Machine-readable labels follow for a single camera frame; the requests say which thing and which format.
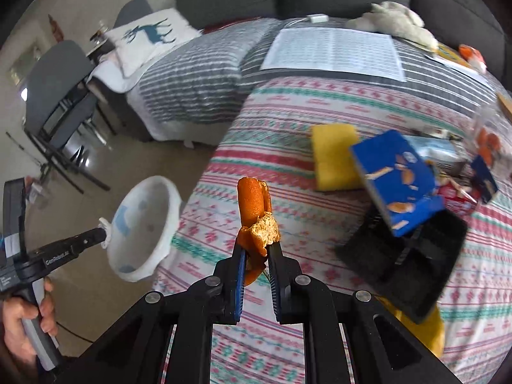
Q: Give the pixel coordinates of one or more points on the white round bowl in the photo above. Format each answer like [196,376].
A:
[140,228]

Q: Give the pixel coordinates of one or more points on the light blue snack packet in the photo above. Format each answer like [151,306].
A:
[436,148]

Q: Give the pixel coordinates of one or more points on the orange peel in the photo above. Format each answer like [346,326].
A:
[252,200]

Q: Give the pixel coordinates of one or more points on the printed paper sheet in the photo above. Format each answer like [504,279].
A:
[332,52]

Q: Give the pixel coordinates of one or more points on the brown wooden item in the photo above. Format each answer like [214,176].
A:
[504,104]

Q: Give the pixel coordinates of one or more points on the dark blue small packet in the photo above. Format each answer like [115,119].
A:
[484,178]

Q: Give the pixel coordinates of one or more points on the orange white small packet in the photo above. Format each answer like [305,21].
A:
[472,56]

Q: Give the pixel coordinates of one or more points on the yellow book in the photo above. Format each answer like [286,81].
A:
[450,54]

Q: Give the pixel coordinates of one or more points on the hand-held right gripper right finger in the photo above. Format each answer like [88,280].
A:
[276,288]

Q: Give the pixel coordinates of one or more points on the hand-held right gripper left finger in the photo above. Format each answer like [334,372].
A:
[239,284]

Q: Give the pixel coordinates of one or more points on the white charger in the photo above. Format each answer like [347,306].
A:
[317,18]

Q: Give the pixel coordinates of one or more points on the dark side table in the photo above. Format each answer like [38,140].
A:
[98,50]

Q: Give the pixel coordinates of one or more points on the white deer print pillow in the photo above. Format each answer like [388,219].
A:
[152,36]

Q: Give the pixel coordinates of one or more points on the red packet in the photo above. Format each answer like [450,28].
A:
[456,202]

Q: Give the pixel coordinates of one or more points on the grey cushioned black chair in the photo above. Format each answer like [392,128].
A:
[56,68]
[134,10]

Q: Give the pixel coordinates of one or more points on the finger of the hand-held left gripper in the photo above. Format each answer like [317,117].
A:
[92,239]

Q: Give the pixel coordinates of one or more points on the blue cookie box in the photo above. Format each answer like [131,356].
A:
[392,176]

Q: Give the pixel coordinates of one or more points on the yellow sponge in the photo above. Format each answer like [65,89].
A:
[332,156]

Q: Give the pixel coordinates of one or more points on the person's left hand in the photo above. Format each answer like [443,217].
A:
[18,324]

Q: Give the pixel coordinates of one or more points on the yellow packet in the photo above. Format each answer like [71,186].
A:
[428,328]

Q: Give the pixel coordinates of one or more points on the black plastic tray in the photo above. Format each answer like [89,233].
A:
[432,256]

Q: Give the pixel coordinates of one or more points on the white plush toy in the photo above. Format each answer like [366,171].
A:
[396,18]

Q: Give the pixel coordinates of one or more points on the red green patterned blanket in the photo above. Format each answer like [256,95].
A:
[280,128]

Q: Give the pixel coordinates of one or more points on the grey striped blanket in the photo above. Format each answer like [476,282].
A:
[192,76]

